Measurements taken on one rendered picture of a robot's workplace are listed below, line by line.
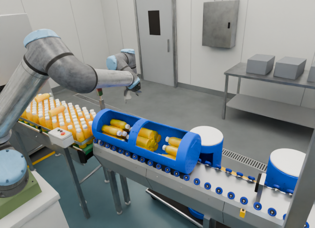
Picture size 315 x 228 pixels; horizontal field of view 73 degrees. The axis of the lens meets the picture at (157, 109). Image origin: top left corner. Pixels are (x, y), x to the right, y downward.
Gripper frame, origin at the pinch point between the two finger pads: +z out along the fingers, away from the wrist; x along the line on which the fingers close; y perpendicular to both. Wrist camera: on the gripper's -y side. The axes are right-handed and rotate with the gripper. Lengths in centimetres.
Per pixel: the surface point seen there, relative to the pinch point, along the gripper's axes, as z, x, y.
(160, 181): 55, -14, 31
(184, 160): 27, -13, 50
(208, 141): 36, 25, 52
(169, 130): 27.5, 13.0, 24.1
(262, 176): 32, 1, 94
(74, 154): 58, -22, -58
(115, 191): 105, -7, -30
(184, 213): 125, 18, 35
